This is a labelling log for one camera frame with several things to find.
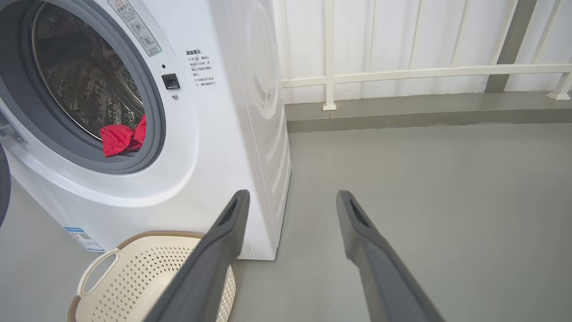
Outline blue energy label sticker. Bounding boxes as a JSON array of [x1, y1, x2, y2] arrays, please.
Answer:
[[64, 227, 105, 253]]

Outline grey warning label sticker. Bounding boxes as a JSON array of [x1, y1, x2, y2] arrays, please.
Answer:
[[107, 0, 162, 56]]

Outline red and white garment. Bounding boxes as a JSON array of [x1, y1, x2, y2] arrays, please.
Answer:
[[99, 114, 147, 157]]

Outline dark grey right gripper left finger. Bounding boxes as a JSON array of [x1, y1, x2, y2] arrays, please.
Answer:
[[143, 190, 250, 322]]

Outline white front-load washing machine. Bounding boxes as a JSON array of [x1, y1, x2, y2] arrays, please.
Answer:
[[0, 0, 292, 261]]

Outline white metal railing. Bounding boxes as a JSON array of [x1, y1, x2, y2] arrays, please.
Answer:
[[273, 0, 572, 111]]

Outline cream perforated laundry basket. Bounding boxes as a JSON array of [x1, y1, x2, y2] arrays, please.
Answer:
[[67, 230, 236, 322]]

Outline metal washer door hinge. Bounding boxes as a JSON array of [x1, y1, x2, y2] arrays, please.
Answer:
[[0, 112, 25, 144]]

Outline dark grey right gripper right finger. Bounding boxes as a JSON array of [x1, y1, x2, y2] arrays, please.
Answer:
[[336, 190, 444, 322]]

